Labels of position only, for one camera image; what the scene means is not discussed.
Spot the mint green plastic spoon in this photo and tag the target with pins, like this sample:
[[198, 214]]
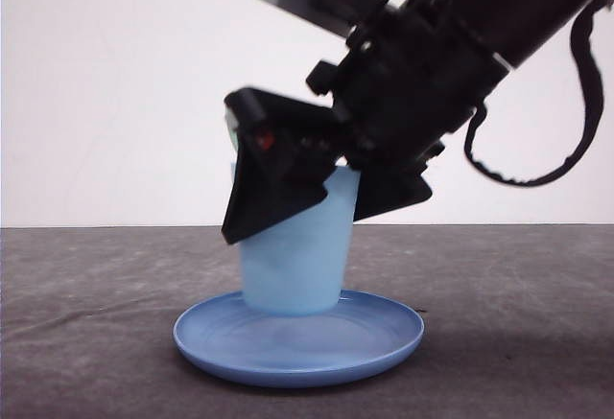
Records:
[[231, 133]]

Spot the light blue plastic cup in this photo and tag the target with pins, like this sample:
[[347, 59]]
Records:
[[296, 267]]

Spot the blue plastic plate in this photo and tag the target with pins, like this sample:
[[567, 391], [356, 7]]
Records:
[[363, 336]]

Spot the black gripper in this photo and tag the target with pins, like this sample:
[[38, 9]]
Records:
[[411, 76]]

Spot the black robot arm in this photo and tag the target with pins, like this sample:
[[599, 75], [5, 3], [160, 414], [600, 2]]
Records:
[[513, 30]]

